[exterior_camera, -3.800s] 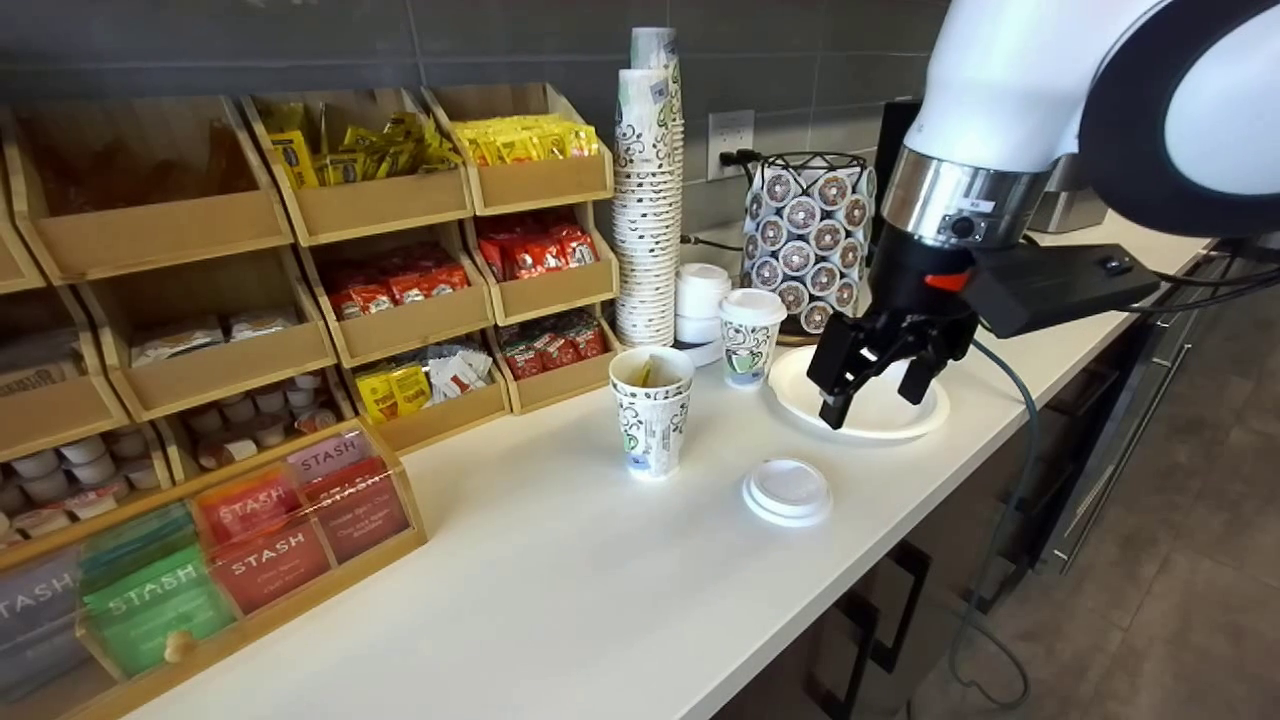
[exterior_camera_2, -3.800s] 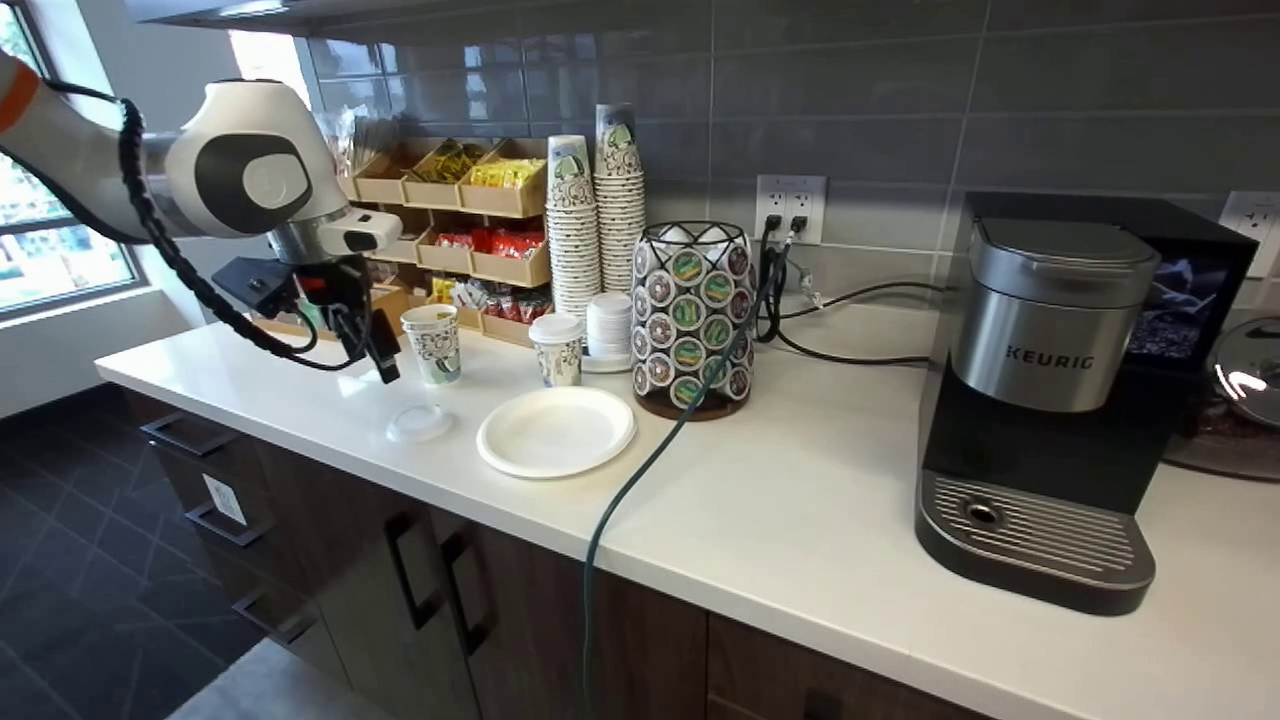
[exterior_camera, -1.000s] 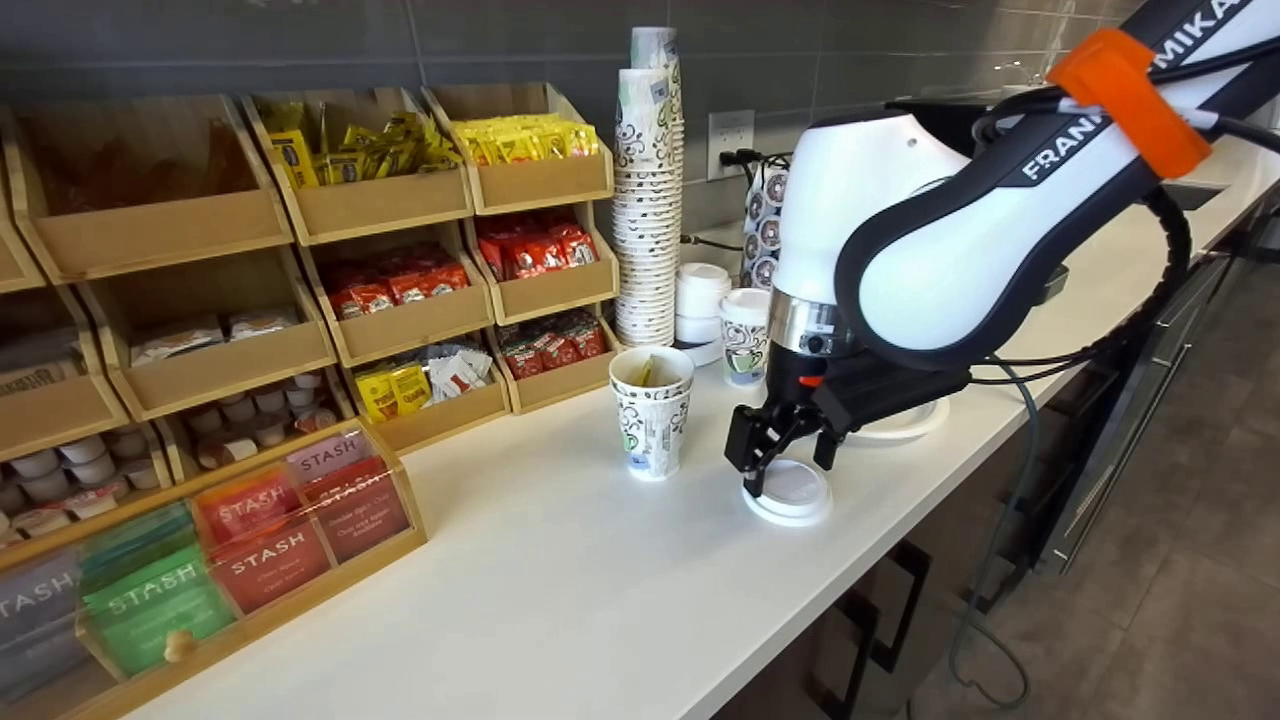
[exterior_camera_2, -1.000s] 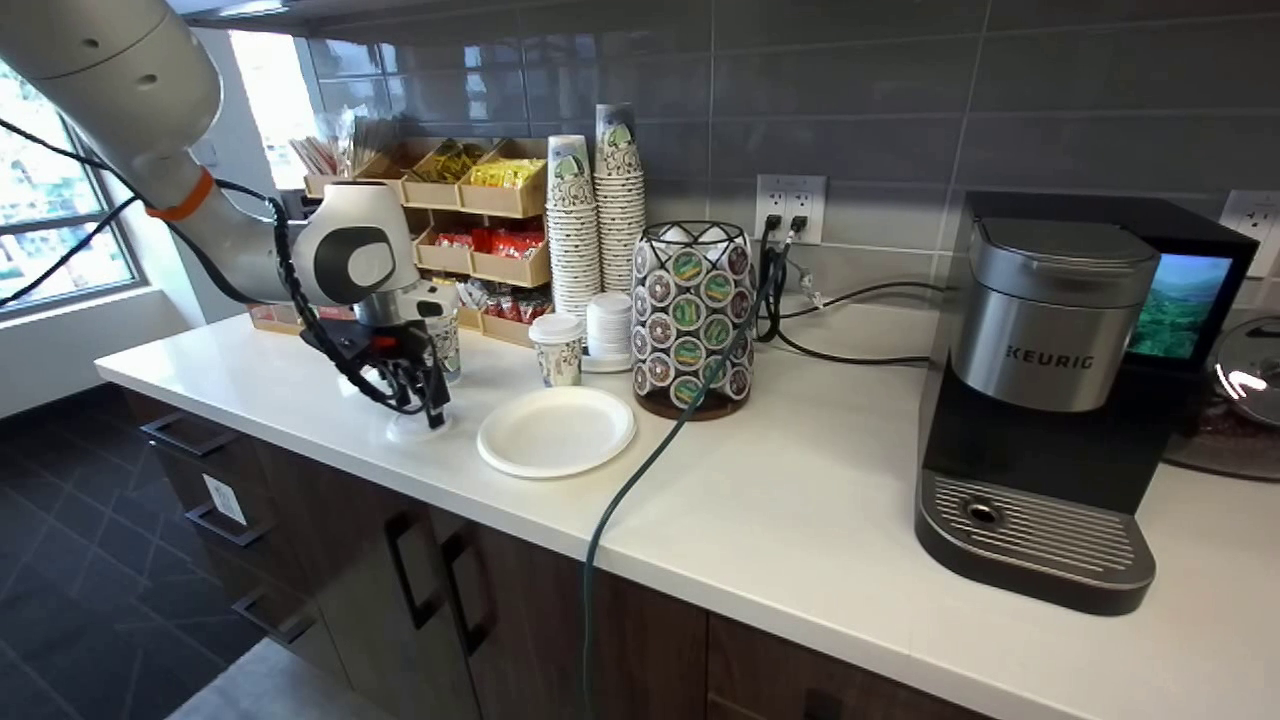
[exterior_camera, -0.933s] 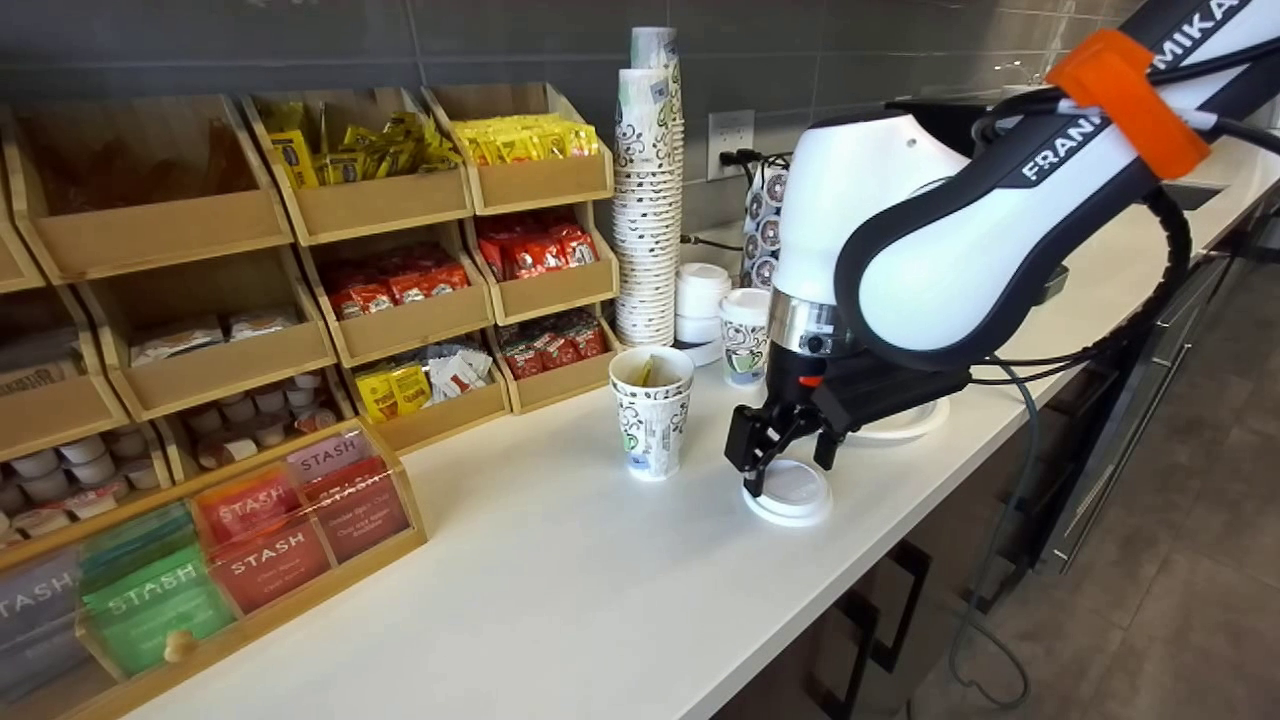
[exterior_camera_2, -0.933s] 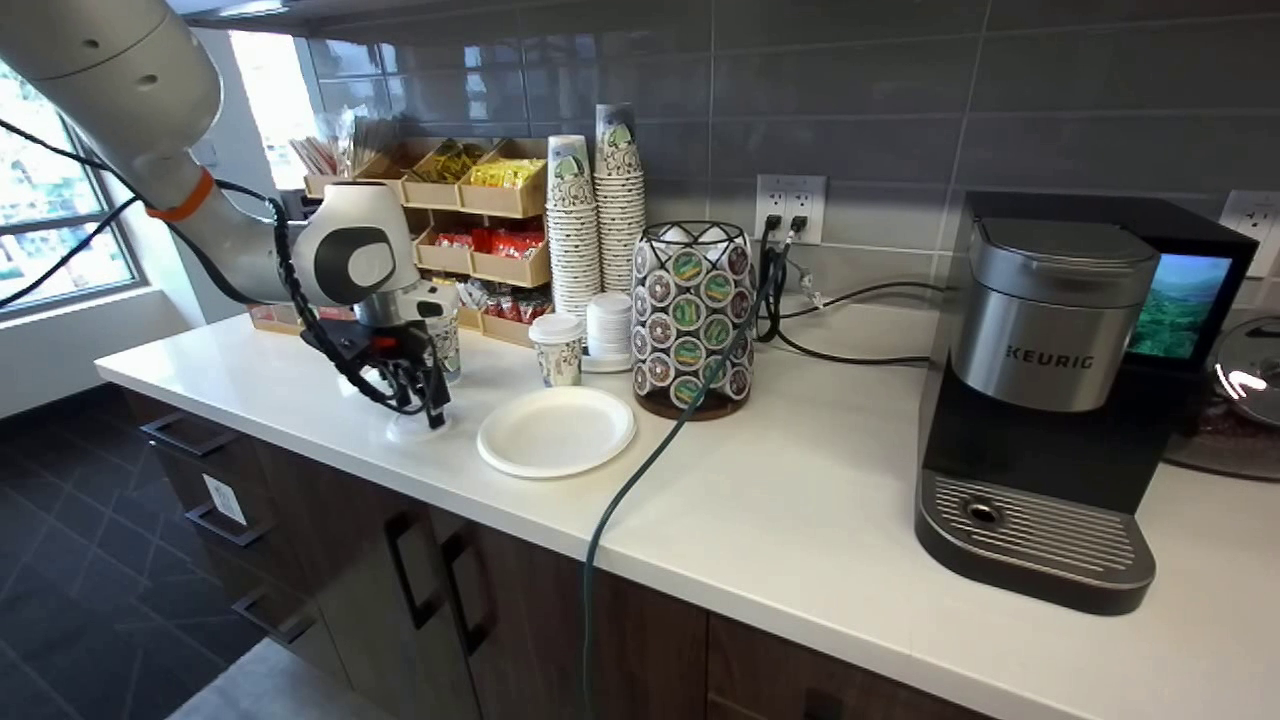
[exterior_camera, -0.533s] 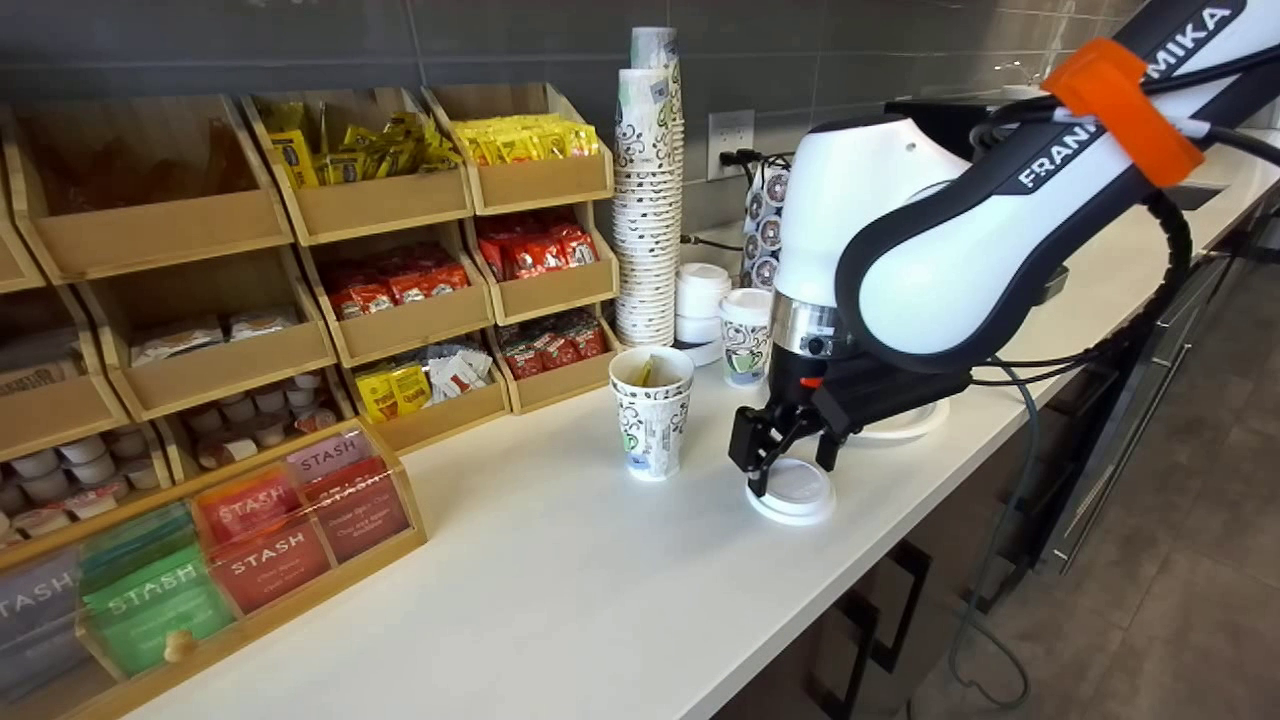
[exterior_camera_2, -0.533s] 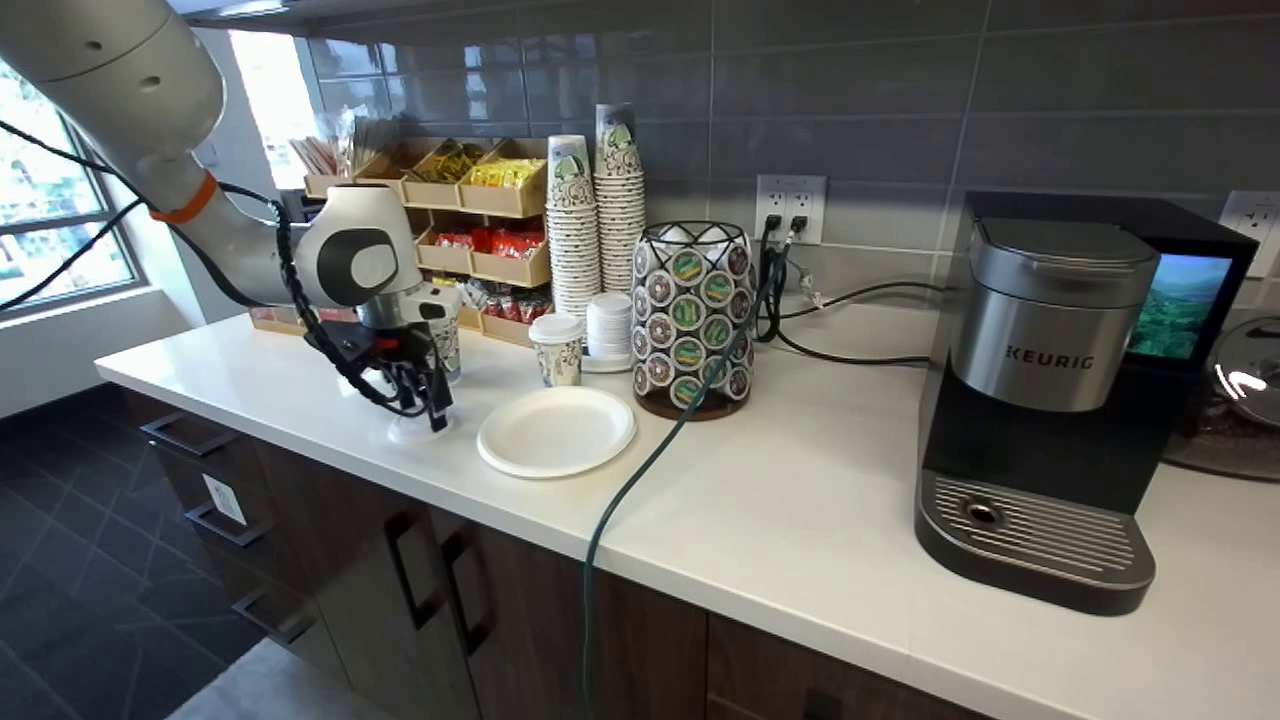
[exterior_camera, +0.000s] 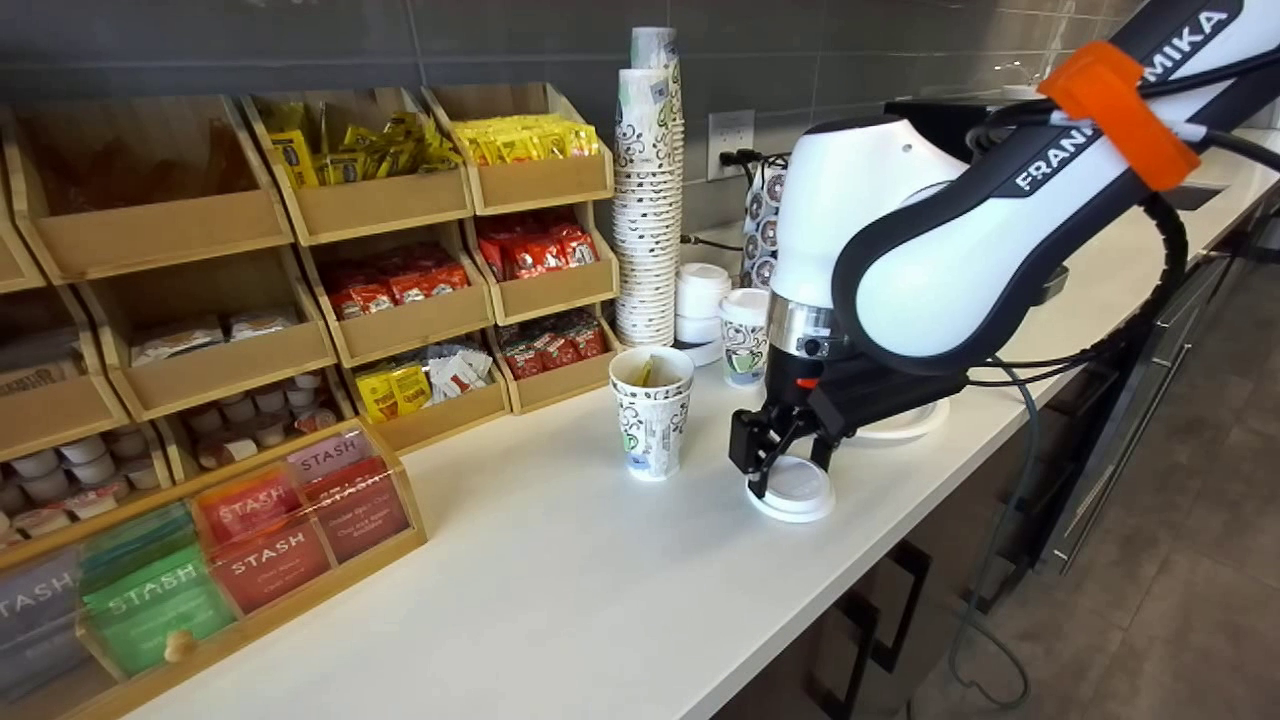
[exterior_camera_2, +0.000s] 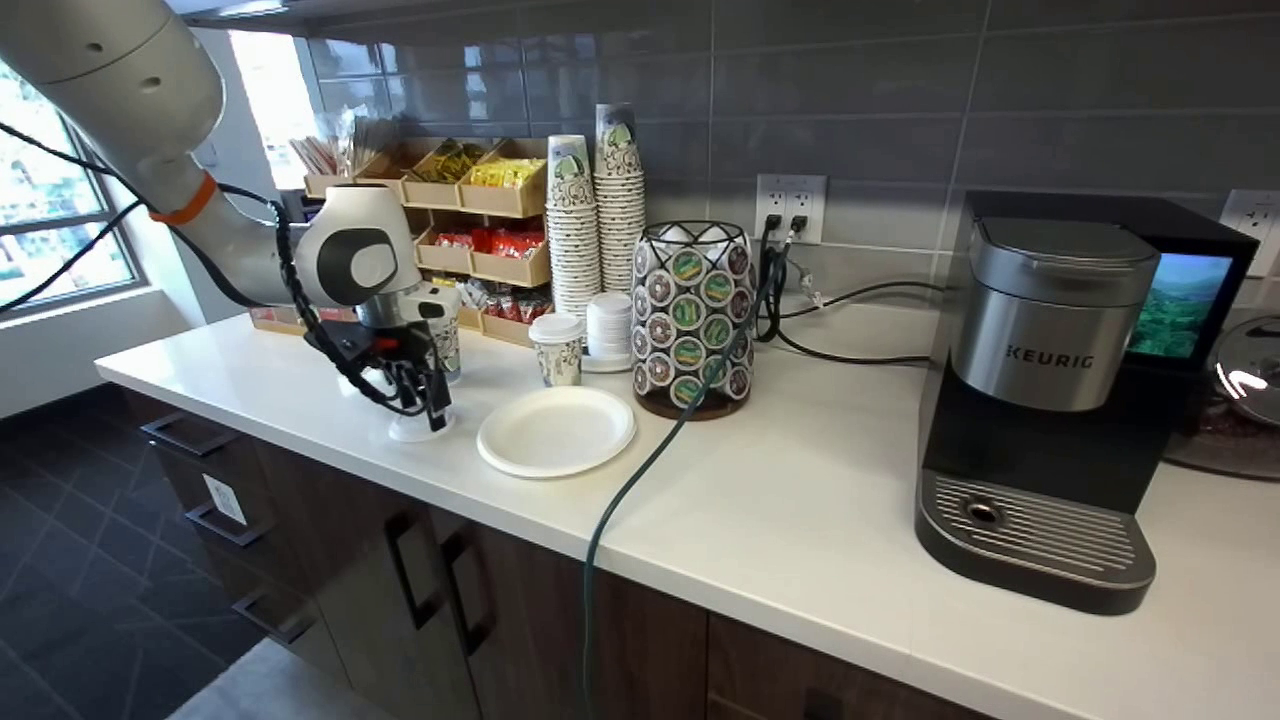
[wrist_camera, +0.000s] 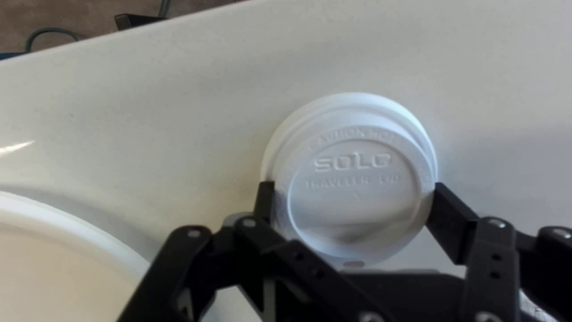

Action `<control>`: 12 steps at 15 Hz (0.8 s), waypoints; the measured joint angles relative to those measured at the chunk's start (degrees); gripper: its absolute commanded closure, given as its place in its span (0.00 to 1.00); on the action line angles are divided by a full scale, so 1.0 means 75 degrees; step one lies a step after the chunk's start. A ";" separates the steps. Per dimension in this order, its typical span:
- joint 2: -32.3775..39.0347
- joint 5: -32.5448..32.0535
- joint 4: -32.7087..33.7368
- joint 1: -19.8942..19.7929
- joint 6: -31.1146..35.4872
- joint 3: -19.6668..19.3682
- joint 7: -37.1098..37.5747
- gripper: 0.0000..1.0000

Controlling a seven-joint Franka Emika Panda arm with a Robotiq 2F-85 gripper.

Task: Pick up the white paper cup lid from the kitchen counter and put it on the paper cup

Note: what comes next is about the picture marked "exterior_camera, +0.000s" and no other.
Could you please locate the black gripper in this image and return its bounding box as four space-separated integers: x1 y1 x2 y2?
725 390 855 510

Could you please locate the white paper cup lid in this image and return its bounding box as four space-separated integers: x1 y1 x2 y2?
739 454 842 528

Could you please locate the patterned open paper cup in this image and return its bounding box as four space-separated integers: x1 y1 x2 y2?
606 343 700 487

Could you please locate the white cup behind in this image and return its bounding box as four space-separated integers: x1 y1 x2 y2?
672 262 737 358

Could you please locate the shorter paper cup stack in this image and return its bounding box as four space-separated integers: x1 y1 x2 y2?
609 62 690 352

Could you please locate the taller paper cup stack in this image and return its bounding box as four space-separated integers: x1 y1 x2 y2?
628 25 685 80

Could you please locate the coffee pod carousel holder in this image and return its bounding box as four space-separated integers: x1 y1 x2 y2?
737 146 799 291

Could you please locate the wooden base cabinet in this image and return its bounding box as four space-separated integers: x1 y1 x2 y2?
716 223 1264 720

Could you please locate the wooden condiment organizer rack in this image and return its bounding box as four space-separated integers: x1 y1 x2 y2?
0 80 625 542

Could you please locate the dark sink basin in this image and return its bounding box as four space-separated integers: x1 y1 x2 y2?
1169 182 1227 215

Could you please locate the wooden tea bag box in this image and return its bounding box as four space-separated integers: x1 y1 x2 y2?
0 421 432 720

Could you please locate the black cabinet door handle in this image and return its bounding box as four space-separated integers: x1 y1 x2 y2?
805 589 892 720
864 538 939 673

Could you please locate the green cable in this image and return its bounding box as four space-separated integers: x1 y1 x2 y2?
945 350 1071 720

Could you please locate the white wall outlet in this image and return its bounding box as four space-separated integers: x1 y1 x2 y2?
705 106 760 182

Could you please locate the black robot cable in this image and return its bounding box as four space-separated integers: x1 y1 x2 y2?
956 133 1280 410

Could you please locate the orange strap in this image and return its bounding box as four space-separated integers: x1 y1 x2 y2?
1037 37 1205 201

